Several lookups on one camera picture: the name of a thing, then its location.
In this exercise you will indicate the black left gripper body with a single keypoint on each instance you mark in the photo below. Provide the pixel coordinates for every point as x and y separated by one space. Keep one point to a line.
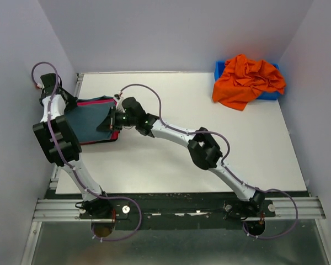
71 100

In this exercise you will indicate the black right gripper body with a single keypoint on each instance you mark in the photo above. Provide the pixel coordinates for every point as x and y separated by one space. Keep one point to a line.
122 119

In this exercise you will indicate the grey blue t shirt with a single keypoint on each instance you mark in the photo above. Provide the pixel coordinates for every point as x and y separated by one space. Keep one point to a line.
72 118

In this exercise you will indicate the orange t shirt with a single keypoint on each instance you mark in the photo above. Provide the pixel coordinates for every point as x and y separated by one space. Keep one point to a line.
244 80

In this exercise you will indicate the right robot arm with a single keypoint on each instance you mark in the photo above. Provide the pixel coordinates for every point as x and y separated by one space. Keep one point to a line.
204 151

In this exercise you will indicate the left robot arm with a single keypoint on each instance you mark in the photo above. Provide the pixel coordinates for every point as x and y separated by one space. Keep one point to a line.
62 148

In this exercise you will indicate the folded red t shirt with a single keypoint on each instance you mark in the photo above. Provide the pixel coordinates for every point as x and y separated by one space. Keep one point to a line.
100 138

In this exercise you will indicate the folded pink t shirt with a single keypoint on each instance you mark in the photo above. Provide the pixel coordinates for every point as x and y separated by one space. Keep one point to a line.
92 115

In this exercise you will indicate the blue plastic bin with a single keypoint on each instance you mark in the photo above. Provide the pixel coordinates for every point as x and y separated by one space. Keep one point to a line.
219 69

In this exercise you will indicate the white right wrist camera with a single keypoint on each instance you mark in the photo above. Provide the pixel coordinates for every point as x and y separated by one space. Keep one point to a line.
118 98

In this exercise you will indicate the aluminium frame profile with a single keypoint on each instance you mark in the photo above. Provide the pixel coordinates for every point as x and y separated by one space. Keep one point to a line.
260 142

